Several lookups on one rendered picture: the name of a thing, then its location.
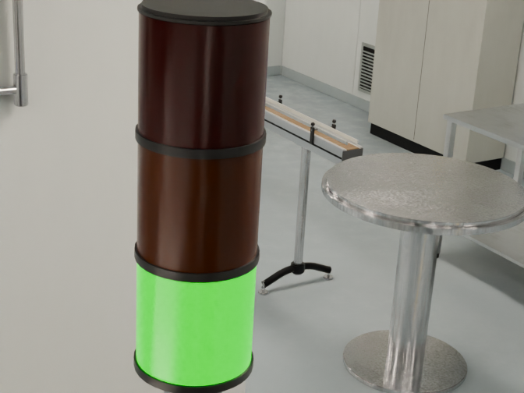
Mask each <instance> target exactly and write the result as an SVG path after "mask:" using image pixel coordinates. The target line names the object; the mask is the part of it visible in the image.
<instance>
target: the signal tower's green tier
mask: <svg viewBox="0 0 524 393"><path fill-rule="evenodd" d="M256 269H257V266H256V267H255V268H254V269H253V270H252V271H250V272H249V273H247V274H245V275H243V276H240V277H238V278H233V279H230V280H227V281H218V282H208V283H191V282H183V281H173V280H169V279H165V278H161V277H158V276H156V275H154V274H151V273H149V272H147V271H145V270H144V269H143V268H141V267H140V266H139V264H138V263H136V361H137V362H138V364H139V366H140V367H141V369H142V370H144V371H145V372H146V373H147V374H149V375H151V376H152V377H154V378H157V379H158V380H160V381H164V382H167V383H171V384H178V385H185V386H206V385H212V384H219V383H223V382H226V381H229V380H231V379H233V378H235V377H238V376H239V375H240V374H242V373H243V372H244V371H245V370H246V369H247V367H248V366H249V364H250V361H251V354H252V340H253V312H254V298H255V284H256Z"/></svg>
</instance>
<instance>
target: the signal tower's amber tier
mask: <svg viewBox="0 0 524 393"><path fill-rule="evenodd" d="M262 157H263V148H261V149H260V150H258V151H256V152H254V153H252V154H248V155H245V156H241V157H237V158H225V159H210V160H206V159H189V158H177V157H172V156H168V155H164V154H159V153H155V152H153V151H151V150H148V149H146V148H144V147H141V146H140V145H139V144H138V143H137V240H136V247H137V251H138V253H139V255H141V257H142V258H143V259H145V260H146V261H147V262H149V263H151V264H153V265H156V266H158V267H162V268H164V269H168V270H171V271H179V272H186V273H214V272H221V271H229V270H232V269H236V268H237V267H241V266H243V265H245V264H248V263H249V262H250V261H251V260H252V259H253V258H254V257H255V256H256V254H257V242H258V228H259V213H260V186H261V172H262Z"/></svg>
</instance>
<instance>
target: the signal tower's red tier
mask: <svg viewBox="0 0 524 393"><path fill-rule="evenodd" d="M269 32H270V19H267V20H264V21H261V22H257V23H249V24H242V25H229V26H208V25H193V24H184V23H173V22H168V21H163V20H159V19H154V18H150V17H148V16H145V15H143V14H141V13H139V33H138V131H139V133H140V134H141V135H142V136H144V137H146V138H147V139H149V140H152V141H154V142H157V143H162V144H165V145H169V146H173V147H182V148H190V149H225V148H232V147H241V146H244V145H247V144H250V143H254V142H256V141H258V140H259V139H260V138H261V137H262V136H263V135H264V116H265V102H266V88H267V60H268V46H269Z"/></svg>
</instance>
